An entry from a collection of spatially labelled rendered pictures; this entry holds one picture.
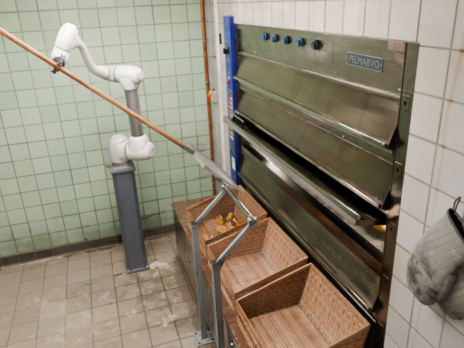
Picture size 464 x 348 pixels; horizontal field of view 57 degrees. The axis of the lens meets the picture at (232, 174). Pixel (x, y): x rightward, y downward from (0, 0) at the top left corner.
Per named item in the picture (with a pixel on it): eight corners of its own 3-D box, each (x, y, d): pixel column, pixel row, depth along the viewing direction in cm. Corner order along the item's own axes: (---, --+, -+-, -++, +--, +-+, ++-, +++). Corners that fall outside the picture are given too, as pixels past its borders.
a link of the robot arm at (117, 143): (118, 155, 368) (114, 131, 359) (136, 157, 362) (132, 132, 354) (107, 162, 354) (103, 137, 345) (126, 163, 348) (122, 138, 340)
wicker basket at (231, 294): (271, 249, 308) (270, 215, 298) (308, 295, 259) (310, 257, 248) (206, 264, 294) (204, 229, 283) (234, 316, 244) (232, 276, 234)
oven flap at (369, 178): (239, 113, 332) (246, 88, 327) (385, 210, 174) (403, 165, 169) (234, 111, 330) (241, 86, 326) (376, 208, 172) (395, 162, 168)
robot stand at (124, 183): (124, 262, 404) (108, 163, 366) (146, 257, 410) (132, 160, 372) (127, 274, 386) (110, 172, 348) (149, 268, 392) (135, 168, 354)
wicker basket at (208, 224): (242, 213, 362) (240, 184, 351) (269, 246, 312) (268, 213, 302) (186, 224, 347) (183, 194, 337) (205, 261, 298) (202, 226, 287)
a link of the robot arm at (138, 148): (136, 155, 361) (159, 157, 354) (126, 162, 348) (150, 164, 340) (122, 63, 330) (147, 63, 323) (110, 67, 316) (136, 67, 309)
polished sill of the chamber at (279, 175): (248, 148, 346) (248, 143, 344) (392, 268, 187) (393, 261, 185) (241, 149, 344) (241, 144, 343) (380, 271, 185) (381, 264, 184)
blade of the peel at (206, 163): (202, 168, 271) (205, 164, 270) (183, 143, 319) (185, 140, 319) (244, 193, 287) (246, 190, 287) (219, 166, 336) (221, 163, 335)
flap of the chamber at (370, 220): (222, 121, 330) (246, 122, 337) (354, 226, 172) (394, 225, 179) (222, 117, 329) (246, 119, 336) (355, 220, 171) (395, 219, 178)
